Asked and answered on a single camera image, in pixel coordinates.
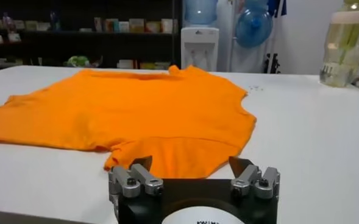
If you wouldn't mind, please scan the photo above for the black bowl with green toys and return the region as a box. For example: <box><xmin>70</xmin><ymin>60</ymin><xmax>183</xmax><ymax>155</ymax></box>
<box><xmin>63</xmin><ymin>55</ymin><xmax>104</xmax><ymax>68</ymax></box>

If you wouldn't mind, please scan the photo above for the green lidded drinking bottle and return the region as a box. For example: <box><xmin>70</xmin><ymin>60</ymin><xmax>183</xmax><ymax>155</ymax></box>
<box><xmin>319</xmin><ymin>0</ymin><xmax>359</xmax><ymax>88</ymax></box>

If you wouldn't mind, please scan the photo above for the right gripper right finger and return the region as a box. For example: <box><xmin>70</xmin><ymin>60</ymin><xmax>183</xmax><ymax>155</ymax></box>
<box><xmin>229</xmin><ymin>156</ymin><xmax>281</xmax><ymax>200</ymax></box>

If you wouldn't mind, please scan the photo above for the red striped white carton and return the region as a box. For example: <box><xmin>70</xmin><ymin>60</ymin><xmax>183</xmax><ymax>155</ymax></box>
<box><xmin>117</xmin><ymin>59</ymin><xmax>135</xmax><ymax>69</ymax></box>

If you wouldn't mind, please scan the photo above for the black tripod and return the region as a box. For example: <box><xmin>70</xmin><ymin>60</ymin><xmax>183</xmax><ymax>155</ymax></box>
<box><xmin>263</xmin><ymin>53</ymin><xmax>281</xmax><ymax>74</ymax></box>

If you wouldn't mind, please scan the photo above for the black shelf unit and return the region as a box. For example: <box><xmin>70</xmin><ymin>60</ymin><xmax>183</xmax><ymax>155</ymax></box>
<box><xmin>0</xmin><ymin>0</ymin><xmax>183</xmax><ymax>74</ymax></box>

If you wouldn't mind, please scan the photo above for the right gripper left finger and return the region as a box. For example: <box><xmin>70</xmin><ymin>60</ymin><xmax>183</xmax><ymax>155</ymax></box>
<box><xmin>108</xmin><ymin>155</ymin><xmax>165</xmax><ymax>198</ymax></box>

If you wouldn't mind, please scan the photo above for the red white medicine box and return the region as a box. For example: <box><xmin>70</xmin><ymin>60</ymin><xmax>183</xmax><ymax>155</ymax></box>
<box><xmin>104</xmin><ymin>18</ymin><xmax>120</xmax><ymax>33</ymax></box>

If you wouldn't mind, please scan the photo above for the blue drink bottle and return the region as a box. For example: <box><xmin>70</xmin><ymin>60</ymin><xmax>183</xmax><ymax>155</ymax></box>
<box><xmin>49</xmin><ymin>11</ymin><xmax>61</xmax><ymax>31</ymax></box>

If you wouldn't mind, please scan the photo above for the white orange medicine box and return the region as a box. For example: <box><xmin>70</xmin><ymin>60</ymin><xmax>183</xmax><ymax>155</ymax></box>
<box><xmin>145</xmin><ymin>21</ymin><xmax>162</xmax><ymax>33</ymax></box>

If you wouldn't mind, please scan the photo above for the yellow white medicine box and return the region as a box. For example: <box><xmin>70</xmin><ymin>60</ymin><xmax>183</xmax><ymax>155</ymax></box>
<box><xmin>129</xmin><ymin>18</ymin><xmax>145</xmax><ymax>33</ymax></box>

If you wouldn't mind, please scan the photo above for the white water dispenser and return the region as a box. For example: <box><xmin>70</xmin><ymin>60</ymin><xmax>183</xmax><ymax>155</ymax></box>
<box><xmin>180</xmin><ymin>26</ymin><xmax>220</xmax><ymax>72</ymax></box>

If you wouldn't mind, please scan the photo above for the orange t-shirt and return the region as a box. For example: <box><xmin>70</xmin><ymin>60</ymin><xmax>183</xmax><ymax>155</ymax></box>
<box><xmin>0</xmin><ymin>65</ymin><xmax>257</xmax><ymax>180</ymax></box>

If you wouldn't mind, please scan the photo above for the purple drink bottle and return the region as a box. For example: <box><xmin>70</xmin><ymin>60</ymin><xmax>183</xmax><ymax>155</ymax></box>
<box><xmin>1</xmin><ymin>12</ymin><xmax>22</xmax><ymax>43</ymax></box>

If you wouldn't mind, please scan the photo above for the white metal jug rack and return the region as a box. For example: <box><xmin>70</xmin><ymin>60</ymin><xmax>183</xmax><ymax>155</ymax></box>
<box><xmin>227</xmin><ymin>0</ymin><xmax>277</xmax><ymax>74</ymax></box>

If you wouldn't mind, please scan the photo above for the cream medicine box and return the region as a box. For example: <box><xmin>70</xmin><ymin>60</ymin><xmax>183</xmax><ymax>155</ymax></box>
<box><xmin>161</xmin><ymin>18</ymin><xmax>174</xmax><ymax>33</ymax></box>

